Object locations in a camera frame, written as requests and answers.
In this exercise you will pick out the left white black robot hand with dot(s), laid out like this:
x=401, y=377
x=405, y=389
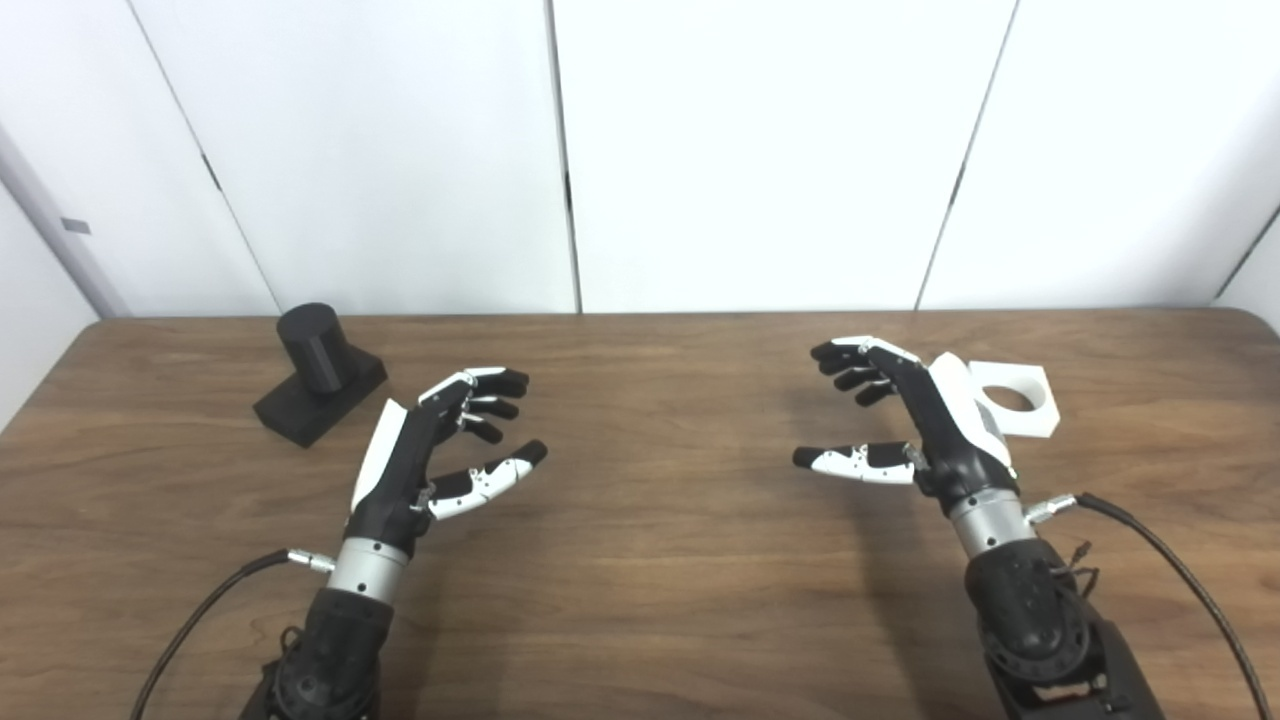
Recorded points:
x=392, y=480

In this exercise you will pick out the black cylinder peg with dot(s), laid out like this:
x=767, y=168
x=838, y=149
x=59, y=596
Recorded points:
x=315, y=350

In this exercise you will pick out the white square piece with hole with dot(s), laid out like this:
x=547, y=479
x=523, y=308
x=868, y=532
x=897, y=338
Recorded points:
x=1035, y=415

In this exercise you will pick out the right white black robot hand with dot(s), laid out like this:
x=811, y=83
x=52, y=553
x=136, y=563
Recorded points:
x=950, y=440

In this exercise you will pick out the small grey wall tag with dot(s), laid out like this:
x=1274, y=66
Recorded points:
x=75, y=226

